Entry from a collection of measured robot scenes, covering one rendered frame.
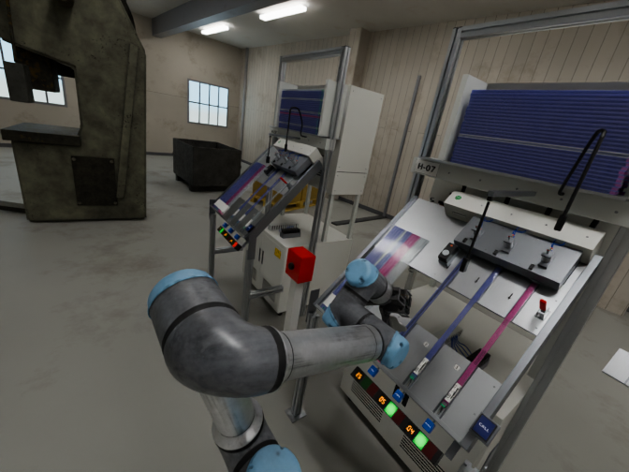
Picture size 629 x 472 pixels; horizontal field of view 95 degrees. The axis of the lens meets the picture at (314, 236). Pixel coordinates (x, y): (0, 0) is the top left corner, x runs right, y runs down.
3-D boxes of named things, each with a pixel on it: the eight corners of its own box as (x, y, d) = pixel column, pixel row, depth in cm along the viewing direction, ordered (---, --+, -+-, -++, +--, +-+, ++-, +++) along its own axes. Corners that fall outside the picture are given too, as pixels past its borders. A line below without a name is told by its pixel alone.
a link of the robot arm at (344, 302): (343, 342, 66) (371, 302, 67) (314, 314, 74) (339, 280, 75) (358, 348, 72) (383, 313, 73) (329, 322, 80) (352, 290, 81)
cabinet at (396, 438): (445, 525, 119) (502, 420, 97) (337, 394, 170) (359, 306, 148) (508, 444, 157) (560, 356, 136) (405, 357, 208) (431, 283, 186)
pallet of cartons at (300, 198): (294, 195, 626) (299, 162, 601) (326, 208, 565) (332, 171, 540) (243, 198, 539) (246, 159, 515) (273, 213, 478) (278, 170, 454)
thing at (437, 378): (463, 441, 79) (461, 440, 77) (320, 308, 127) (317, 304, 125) (503, 387, 83) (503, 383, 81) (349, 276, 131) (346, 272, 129)
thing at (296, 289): (278, 380, 173) (295, 264, 145) (260, 353, 190) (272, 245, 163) (310, 365, 187) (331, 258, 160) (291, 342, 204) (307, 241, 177)
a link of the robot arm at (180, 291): (240, 498, 65) (148, 334, 37) (216, 440, 76) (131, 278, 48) (285, 459, 71) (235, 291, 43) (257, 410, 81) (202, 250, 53)
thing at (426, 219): (535, 342, 88) (537, 335, 84) (376, 252, 136) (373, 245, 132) (591, 264, 94) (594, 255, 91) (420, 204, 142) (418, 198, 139)
